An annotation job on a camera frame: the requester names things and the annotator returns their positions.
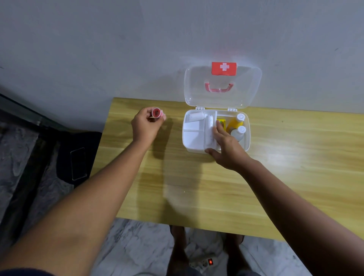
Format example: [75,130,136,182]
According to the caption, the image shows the person's left hand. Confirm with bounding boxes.
[131,107,167,143]

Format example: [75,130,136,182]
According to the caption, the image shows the person's right forearm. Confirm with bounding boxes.
[240,159,364,276]

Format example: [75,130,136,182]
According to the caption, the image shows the black bag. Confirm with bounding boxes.
[56,131,102,187]

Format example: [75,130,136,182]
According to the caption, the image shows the dark blue sleeve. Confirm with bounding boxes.
[0,268,59,276]

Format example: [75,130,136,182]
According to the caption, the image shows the person's right hand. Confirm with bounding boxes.
[205,120,252,172]

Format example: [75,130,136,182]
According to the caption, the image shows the white first aid box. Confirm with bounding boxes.
[182,62,262,154]

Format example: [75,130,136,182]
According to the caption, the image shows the yellow bottle with white cap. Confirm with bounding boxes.
[226,113,246,133]

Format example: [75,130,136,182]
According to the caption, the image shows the pink box handle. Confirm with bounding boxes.
[204,82,234,93]

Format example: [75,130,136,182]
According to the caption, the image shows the white bandage roll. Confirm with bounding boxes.
[206,114,214,143]

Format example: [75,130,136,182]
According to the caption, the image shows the white power strip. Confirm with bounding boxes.
[189,254,220,269]

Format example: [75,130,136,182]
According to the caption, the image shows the white divided tray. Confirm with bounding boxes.
[183,110,219,151]

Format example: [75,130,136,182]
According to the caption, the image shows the red cross label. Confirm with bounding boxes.
[211,62,237,76]

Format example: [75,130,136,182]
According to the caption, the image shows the person's left forearm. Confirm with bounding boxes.
[0,139,151,276]

